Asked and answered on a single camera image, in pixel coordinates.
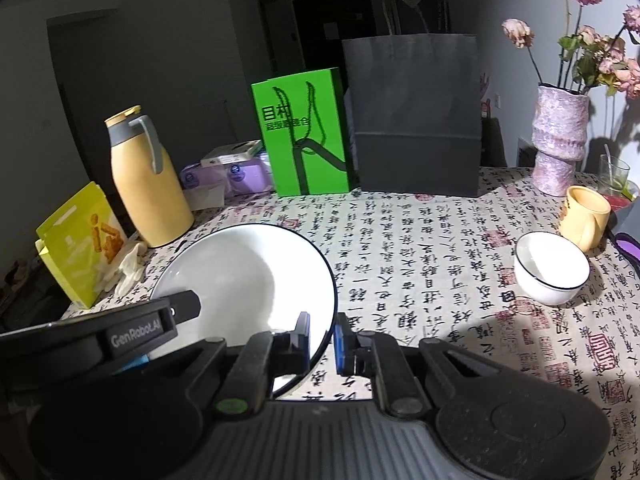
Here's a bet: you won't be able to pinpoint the yellow thermos jug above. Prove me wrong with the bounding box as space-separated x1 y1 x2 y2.
104 105 195 248

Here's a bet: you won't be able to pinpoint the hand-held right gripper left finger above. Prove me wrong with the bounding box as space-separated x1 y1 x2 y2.
182 311 312 417

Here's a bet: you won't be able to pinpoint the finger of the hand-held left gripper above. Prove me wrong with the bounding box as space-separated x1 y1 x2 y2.
113 353 152 376
167 289 202 322

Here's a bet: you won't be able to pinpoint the black paper bag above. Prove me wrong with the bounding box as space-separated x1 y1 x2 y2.
341 0 483 198

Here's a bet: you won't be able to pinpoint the yellow mug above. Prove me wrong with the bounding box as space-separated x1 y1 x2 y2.
558 185 612 253

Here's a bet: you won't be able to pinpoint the printed calligraphy tablecloth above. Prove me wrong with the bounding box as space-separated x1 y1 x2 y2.
60 165 640 480

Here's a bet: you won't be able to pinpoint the dried pink flowers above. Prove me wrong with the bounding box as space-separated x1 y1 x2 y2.
501 0 640 101

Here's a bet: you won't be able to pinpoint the grey and purple cloth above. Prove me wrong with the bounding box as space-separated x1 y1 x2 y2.
607 207 640 266

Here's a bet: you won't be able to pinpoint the white bowl with black rim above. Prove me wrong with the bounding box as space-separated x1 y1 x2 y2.
514 231 591 307
150 223 337 396

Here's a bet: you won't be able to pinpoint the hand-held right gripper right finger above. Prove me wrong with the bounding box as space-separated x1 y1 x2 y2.
334 312 506 418

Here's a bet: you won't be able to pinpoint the yellow snack box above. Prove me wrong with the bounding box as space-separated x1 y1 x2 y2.
35 181 128 309

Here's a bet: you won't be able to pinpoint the green paper bag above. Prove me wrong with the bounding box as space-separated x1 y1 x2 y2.
251 67 357 198

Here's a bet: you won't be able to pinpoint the crumpled white glove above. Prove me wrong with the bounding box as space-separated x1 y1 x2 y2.
102 240 148 301

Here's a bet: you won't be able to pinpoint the purple ceramic vase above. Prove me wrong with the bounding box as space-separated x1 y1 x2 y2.
531 84 591 197

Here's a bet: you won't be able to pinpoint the clear glass cup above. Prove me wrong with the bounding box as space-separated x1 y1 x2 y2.
598 152 632 198

